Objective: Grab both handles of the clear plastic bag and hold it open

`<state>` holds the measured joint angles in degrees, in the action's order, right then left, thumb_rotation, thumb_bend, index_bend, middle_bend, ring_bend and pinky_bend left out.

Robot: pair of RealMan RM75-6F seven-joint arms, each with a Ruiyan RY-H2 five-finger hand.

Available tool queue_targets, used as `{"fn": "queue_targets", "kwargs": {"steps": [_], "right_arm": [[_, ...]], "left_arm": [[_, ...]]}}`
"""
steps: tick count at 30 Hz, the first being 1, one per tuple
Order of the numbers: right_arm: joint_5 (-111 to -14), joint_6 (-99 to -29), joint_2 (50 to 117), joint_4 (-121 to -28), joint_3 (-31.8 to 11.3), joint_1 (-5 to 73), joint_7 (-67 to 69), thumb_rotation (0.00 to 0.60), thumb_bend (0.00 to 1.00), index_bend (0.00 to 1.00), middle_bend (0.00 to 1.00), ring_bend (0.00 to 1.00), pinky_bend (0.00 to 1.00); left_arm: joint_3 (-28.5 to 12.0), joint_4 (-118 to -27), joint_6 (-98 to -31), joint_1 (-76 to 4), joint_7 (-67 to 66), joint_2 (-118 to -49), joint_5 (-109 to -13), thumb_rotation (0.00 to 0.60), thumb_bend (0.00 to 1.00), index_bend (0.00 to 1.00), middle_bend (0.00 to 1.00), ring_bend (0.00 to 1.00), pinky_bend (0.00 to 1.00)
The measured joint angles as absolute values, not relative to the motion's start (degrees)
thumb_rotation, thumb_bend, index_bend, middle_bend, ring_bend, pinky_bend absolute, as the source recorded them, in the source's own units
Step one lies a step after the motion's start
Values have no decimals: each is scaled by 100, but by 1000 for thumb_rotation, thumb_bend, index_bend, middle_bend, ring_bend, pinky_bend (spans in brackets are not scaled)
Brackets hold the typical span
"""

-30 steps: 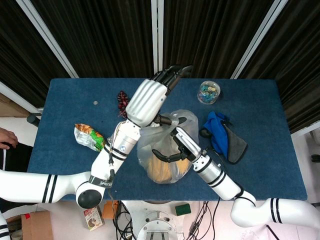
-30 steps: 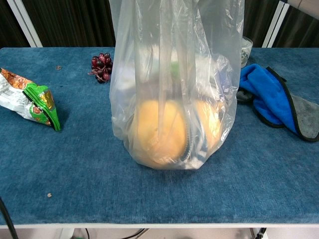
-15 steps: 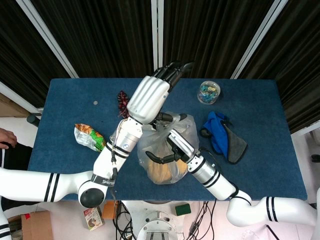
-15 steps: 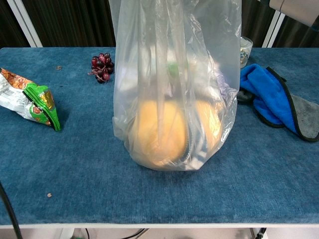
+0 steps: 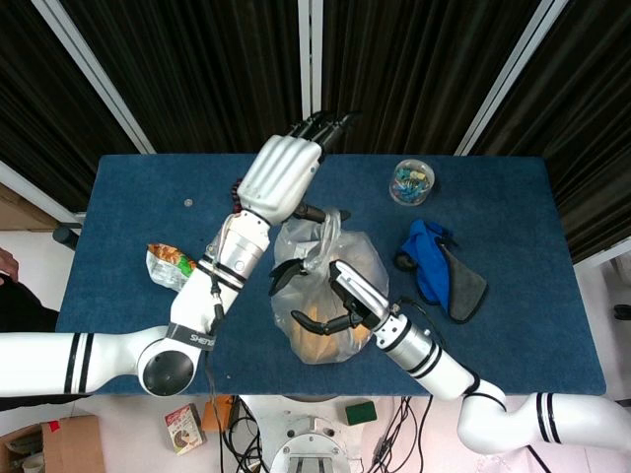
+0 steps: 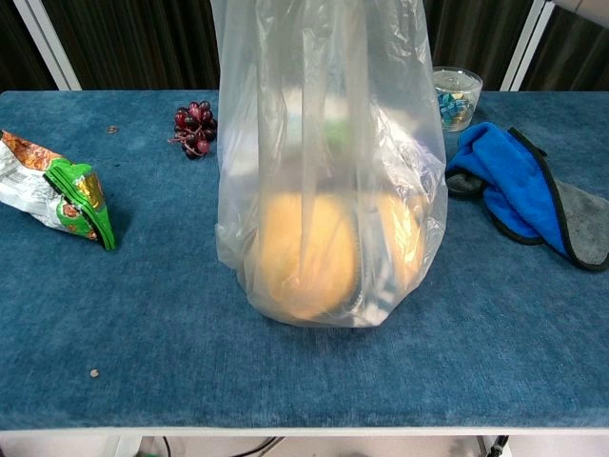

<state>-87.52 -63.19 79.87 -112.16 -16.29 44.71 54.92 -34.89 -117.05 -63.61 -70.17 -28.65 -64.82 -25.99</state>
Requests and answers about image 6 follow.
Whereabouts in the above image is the blue grey microfibre cloth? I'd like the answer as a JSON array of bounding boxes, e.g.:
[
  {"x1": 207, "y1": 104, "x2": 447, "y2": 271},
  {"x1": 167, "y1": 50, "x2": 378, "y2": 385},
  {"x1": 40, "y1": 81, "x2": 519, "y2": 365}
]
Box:
[{"x1": 444, "y1": 120, "x2": 609, "y2": 273}]

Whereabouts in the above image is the green orange snack packet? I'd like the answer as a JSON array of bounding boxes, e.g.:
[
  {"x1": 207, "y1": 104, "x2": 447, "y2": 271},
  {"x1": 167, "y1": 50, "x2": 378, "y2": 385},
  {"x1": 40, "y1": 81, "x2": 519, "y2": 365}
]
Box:
[{"x1": 0, "y1": 129, "x2": 118, "y2": 252}]

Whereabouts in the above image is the large round yellow bun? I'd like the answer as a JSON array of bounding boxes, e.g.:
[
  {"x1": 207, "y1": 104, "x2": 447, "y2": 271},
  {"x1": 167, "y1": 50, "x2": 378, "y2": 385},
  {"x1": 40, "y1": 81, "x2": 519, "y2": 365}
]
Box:
[{"x1": 251, "y1": 190, "x2": 359, "y2": 321}]

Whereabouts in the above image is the blue felt table cover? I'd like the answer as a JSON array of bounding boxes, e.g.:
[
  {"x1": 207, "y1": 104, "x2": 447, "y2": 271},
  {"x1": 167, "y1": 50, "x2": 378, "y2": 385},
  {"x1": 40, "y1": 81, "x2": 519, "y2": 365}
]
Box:
[{"x1": 0, "y1": 89, "x2": 609, "y2": 432}]

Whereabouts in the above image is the dark pleated curtain panel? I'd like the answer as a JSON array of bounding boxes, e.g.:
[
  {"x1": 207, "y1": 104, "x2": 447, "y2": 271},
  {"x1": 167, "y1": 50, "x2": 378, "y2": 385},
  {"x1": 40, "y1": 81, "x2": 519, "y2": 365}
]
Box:
[
  {"x1": 0, "y1": 0, "x2": 59, "y2": 92},
  {"x1": 422, "y1": 0, "x2": 540, "y2": 91},
  {"x1": 521, "y1": 8, "x2": 609, "y2": 92},
  {"x1": 41, "y1": 0, "x2": 224, "y2": 91}
]

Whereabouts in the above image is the blue white striped packet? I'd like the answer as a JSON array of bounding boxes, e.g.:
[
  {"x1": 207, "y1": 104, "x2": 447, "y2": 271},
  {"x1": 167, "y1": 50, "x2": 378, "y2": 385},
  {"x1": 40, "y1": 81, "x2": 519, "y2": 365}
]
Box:
[{"x1": 350, "y1": 223, "x2": 399, "y2": 325}]

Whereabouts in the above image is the white frame post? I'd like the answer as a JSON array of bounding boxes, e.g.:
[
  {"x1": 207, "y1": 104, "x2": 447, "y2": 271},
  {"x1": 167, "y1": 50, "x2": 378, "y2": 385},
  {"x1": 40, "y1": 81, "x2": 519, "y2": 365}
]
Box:
[
  {"x1": 498, "y1": 0, "x2": 557, "y2": 91},
  {"x1": 12, "y1": 0, "x2": 83, "y2": 91}
]

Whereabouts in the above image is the clear jar of binder clips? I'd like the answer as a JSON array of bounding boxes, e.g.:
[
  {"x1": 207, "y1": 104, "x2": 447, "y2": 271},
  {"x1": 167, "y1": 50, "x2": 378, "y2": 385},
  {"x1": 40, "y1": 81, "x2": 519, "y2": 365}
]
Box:
[{"x1": 431, "y1": 66, "x2": 484, "y2": 133}]

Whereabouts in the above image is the smaller round yellow bun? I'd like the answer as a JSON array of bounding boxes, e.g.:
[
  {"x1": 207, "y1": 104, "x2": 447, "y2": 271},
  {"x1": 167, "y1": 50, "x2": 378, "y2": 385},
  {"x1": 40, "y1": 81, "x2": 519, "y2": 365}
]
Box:
[{"x1": 375, "y1": 190, "x2": 428, "y2": 289}]

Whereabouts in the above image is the dark red grape bunch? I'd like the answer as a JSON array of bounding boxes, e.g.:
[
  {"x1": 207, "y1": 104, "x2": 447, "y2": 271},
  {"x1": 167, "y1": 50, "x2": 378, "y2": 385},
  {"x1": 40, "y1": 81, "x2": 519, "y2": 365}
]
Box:
[{"x1": 167, "y1": 100, "x2": 219, "y2": 161}]

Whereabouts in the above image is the black floor cable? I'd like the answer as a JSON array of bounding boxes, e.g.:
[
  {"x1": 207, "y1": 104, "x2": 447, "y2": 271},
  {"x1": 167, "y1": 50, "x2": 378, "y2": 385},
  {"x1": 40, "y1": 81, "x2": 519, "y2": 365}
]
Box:
[{"x1": 236, "y1": 436, "x2": 287, "y2": 457}]

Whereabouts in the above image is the clear plastic bag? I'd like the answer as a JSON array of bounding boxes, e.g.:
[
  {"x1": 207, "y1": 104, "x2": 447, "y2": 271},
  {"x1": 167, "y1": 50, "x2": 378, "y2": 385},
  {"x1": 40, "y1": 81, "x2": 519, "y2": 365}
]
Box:
[{"x1": 209, "y1": 0, "x2": 449, "y2": 329}]

